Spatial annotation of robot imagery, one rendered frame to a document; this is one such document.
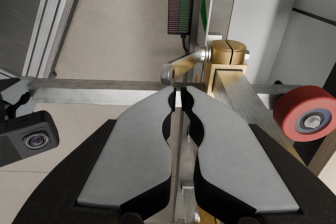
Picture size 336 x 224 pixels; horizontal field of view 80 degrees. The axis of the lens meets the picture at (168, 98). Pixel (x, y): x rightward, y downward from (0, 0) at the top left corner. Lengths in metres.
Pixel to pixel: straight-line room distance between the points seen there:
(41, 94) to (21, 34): 0.81
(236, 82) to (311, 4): 0.31
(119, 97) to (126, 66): 0.94
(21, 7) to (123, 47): 0.48
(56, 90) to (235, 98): 0.26
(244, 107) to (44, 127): 0.22
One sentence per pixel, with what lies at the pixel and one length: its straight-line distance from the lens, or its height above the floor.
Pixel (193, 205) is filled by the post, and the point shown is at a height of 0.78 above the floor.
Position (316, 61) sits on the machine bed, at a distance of 0.48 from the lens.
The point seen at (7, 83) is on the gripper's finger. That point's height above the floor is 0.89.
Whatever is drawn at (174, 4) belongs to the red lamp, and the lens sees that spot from 0.43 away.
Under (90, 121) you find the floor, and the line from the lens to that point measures 1.57.
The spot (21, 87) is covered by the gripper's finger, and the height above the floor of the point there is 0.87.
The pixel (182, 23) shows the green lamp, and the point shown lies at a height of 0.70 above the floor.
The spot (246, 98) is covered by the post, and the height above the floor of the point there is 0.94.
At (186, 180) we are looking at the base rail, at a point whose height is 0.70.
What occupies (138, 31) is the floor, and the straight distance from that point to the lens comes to 1.18.
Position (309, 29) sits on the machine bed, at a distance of 0.52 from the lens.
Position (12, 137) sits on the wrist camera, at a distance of 0.28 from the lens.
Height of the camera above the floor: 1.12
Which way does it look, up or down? 57 degrees down
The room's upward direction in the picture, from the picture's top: 179 degrees counter-clockwise
